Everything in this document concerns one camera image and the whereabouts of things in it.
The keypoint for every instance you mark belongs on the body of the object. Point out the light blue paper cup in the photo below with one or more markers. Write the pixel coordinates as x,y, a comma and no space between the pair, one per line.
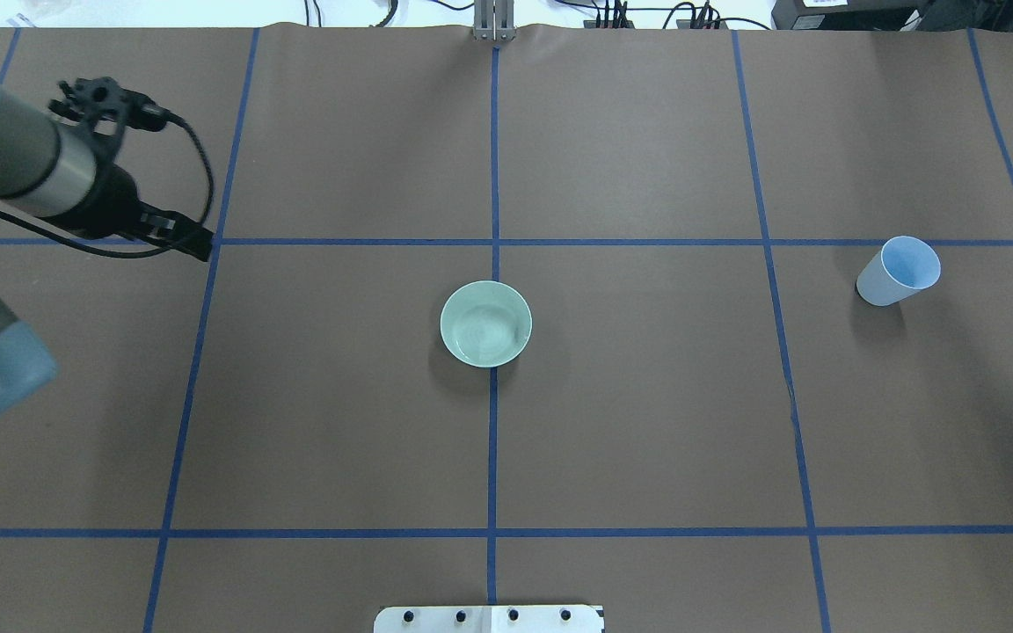
902,267

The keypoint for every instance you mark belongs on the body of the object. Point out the mint green bowl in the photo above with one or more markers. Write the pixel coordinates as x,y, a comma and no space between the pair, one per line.
485,324

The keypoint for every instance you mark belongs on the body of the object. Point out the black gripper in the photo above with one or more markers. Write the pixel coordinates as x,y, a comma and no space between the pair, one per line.
114,204

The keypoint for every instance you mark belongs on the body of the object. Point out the white mounting plate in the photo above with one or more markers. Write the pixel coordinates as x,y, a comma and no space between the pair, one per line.
492,618

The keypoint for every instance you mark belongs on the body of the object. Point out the aluminium frame post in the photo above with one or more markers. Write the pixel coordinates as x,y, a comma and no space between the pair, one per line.
493,20

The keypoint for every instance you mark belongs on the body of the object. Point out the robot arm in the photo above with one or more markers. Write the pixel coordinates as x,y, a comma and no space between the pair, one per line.
60,179

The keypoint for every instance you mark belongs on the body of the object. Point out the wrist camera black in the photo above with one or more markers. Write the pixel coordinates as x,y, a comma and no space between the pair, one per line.
100,109

